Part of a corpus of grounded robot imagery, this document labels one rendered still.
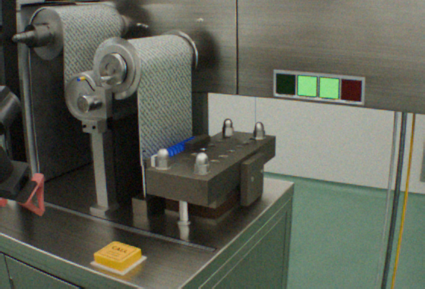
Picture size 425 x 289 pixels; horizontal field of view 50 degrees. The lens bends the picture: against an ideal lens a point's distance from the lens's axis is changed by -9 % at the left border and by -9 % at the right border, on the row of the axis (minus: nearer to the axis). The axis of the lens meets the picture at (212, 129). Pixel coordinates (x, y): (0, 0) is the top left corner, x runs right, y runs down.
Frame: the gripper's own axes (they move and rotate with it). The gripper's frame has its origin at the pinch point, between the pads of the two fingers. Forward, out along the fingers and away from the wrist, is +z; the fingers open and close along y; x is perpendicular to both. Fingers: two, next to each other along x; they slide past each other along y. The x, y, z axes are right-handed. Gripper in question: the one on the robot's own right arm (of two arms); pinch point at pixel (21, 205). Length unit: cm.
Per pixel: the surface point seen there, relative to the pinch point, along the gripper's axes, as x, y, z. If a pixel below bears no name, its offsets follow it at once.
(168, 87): -49, -9, 12
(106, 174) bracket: -26.8, 1.6, 21.0
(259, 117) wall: -243, 35, 201
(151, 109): -40.8, -7.6, 11.6
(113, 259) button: -1.6, -14.1, 15.0
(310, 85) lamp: -62, -42, 19
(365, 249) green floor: -125, -61, 191
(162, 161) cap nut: -29.1, -14.0, 16.2
